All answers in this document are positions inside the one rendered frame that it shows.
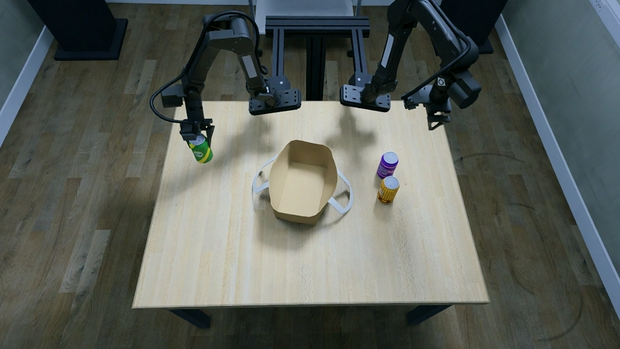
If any purple drink can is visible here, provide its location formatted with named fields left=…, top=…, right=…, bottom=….
left=377, top=152, right=399, bottom=179

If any tan bag floor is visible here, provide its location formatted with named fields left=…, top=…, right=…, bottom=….
left=278, top=161, right=327, bottom=217

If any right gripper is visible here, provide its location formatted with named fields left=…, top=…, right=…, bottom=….
left=179, top=106, right=215, bottom=148

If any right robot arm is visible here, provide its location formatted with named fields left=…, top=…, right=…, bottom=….
left=160, top=15, right=299, bottom=112

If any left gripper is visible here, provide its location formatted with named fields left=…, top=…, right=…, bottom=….
left=406, top=84, right=452, bottom=130

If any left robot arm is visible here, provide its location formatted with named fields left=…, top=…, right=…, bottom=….
left=342, top=0, right=481, bottom=109

